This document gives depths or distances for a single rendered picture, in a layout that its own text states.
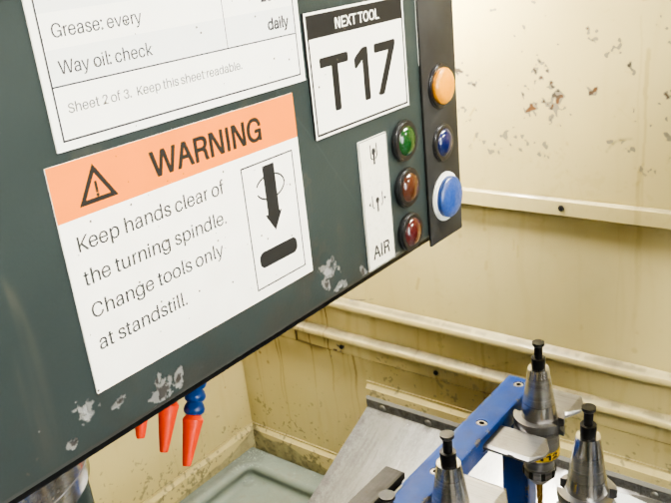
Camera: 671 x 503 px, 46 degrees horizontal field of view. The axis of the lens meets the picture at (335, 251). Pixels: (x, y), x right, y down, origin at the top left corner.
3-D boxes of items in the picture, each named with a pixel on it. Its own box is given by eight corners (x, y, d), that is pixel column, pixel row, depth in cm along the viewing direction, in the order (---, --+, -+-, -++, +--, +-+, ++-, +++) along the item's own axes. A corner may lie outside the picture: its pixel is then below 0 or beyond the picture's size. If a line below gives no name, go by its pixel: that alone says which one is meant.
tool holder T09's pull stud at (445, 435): (445, 455, 83) (444, 427, 82) (459, 460, 82) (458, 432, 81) (436, 463, 82) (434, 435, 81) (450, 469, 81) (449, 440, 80)
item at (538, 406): (533, 400, 103) (532, 354, 101) (563, 411, 100) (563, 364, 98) (513, 415, 101) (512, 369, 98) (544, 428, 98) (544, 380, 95)
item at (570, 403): (590, 401, 105) (590, 396, 105) (574, 421, 101) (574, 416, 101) (539, 388, 109) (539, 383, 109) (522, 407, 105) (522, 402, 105)
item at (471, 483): (515, 496, 89) (515, 490, 89) (494, 524, 85) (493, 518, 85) (460, 476, 93) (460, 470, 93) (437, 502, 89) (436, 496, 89)
